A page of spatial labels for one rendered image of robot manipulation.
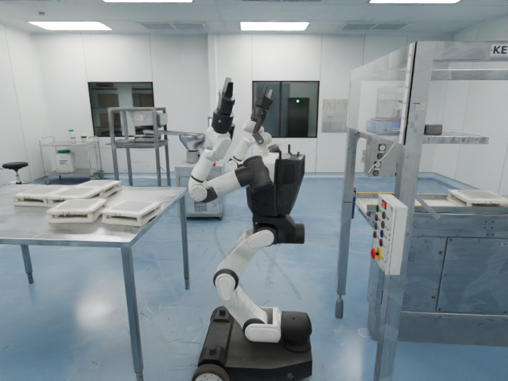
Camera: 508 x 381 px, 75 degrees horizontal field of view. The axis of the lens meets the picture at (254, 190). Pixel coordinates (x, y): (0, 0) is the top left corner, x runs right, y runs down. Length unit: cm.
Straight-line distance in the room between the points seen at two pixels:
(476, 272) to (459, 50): 154
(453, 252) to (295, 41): 563
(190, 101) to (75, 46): 245
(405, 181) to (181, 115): 624
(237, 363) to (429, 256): 132
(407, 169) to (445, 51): 41
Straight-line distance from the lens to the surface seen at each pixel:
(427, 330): 264
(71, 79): 797
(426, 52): 132
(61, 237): 194
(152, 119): 529
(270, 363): 205
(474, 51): 139
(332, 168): 743
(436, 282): 246
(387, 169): 200
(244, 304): 200
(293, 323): 206
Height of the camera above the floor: 155
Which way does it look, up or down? 15 degrees down
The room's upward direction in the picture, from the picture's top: straight up
